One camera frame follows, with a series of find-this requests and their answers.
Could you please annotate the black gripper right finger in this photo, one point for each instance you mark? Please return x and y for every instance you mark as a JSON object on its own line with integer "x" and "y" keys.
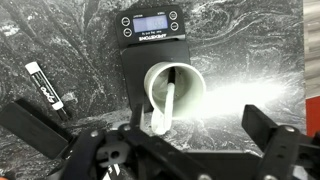
{"x": 280, "y": 146}

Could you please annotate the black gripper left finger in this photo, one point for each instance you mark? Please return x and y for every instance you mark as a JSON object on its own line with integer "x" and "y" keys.
{"x": 146, "y": 150}

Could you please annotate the white ceramic mug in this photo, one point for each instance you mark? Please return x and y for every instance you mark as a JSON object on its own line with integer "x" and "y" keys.
{"x": 176, "y": 90}

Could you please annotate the red panel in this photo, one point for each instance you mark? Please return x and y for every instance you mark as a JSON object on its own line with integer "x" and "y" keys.
{"x": 313, "y": 116}

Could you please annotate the white plastic spoon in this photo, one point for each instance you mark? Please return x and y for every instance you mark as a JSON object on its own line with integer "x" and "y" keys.
{"x": 169, "y": 100}

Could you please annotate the black digital scale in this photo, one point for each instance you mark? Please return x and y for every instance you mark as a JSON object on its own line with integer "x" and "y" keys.
{"x": 151, "y": 40}

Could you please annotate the black whiteboard eraser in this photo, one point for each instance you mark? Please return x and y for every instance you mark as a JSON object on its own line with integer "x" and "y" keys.
{"x": 31, "y": 128}

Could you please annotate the white dry erase marker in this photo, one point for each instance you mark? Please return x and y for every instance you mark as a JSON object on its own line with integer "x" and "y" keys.
{"x": 45, "y": 88}

